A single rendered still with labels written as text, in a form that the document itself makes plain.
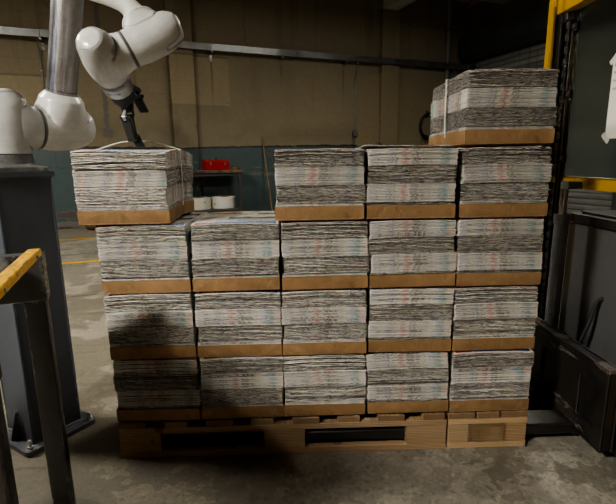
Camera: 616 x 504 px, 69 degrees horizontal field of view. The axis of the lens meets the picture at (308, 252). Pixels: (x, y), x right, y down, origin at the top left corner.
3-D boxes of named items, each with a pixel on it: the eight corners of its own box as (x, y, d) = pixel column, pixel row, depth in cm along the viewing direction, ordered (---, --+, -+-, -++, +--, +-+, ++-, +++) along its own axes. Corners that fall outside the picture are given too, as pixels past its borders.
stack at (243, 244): (152, 402, 194) (135, 211, 178) (418, 394, 198) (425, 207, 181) (118, 460, 156) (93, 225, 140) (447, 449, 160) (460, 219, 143)
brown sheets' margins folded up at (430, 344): (150, 371, 191) (140, 255, 181) (419, 364, 195) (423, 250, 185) (115, 422, 154) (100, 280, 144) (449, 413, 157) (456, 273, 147)
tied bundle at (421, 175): (352, 208, 181) (352, 150, 176) (424, 207, 181) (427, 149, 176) (365, 221, 143) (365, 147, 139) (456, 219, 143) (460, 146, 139)
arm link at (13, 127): (-31, 155, 152) (-42, 87, 148) (25, 155, 167) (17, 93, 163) (-8, 154, 144) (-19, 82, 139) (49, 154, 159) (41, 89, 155)
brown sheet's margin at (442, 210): (353, 207, 180) (353, 196, 179) (424, 206, 180) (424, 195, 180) (366, 218, 143) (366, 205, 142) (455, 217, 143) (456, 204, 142)
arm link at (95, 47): (103, 97, 128) (144, 77, 130) (78, 59, 113) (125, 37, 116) (87, 70, 131) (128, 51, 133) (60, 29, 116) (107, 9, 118)
